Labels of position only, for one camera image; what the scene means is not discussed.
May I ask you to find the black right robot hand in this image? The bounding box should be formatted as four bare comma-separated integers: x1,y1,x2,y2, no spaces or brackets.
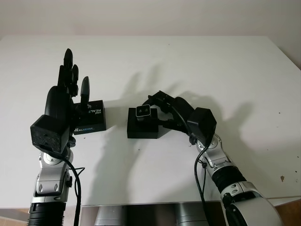
141,90,196,137

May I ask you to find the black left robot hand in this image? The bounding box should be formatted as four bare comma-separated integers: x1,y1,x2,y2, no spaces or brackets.
44,48,91,132

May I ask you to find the small silver depth camera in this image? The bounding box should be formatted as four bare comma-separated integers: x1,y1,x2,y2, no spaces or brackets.
135,105,151,123

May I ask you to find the black RealSense box lid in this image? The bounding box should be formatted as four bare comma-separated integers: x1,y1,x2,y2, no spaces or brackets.
73,100,107,135

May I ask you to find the silver robot leg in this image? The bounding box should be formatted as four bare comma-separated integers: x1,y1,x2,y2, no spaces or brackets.
176,203,212,226
94,206,125,226

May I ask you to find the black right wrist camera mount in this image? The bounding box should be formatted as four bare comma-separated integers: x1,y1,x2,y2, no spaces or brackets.
187,107,217,145

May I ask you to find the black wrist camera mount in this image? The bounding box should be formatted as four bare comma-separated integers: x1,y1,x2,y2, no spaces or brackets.
30,114,71,153
187,107,217,145

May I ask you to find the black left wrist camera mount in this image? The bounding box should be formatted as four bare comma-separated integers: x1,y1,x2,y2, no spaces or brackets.
30,114,71,153

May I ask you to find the black camera box base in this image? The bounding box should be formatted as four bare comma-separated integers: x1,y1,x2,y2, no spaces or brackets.
127,107,160,139

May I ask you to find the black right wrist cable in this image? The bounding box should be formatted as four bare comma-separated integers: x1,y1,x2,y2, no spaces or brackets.
171,105,214,226

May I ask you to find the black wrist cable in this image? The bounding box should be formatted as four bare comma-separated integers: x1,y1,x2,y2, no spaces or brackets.
171,105,214,226
60,150,86,226

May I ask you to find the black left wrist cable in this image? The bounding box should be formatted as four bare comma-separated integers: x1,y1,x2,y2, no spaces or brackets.
60,150,86,226

